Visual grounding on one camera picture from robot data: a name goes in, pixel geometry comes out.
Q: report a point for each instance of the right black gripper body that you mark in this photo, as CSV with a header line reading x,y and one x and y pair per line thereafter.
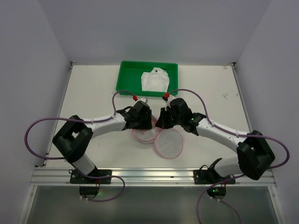
x,y
164,120

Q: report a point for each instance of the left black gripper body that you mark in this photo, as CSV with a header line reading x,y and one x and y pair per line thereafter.
x,y
143,122

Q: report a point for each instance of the white mesh laundry bag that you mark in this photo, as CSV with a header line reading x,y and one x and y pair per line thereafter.
x,y
167,143

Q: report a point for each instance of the white bra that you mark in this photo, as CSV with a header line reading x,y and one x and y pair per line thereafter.
x,y
157,80

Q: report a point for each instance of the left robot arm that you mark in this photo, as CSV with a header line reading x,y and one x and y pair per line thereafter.
x,y
74,136

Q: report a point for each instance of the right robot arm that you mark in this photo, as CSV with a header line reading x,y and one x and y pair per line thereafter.
x,y
253,154

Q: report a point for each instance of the green plastic tray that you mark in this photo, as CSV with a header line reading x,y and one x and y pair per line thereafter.
x,y
130,74

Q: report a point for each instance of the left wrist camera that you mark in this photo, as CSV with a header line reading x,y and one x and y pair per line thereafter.
x,y
144,100

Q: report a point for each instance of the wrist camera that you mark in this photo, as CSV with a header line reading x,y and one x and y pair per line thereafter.
x,y
144,100
167,99

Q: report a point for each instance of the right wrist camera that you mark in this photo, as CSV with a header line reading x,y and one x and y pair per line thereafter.
x,y
167,99

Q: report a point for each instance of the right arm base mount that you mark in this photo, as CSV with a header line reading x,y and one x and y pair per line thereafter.
x,y
208,179

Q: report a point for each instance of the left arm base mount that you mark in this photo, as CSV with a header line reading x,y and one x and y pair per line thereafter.
x,y
88,187

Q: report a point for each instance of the aluminium mounting rail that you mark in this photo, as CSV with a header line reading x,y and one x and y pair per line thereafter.
x,y
142,177

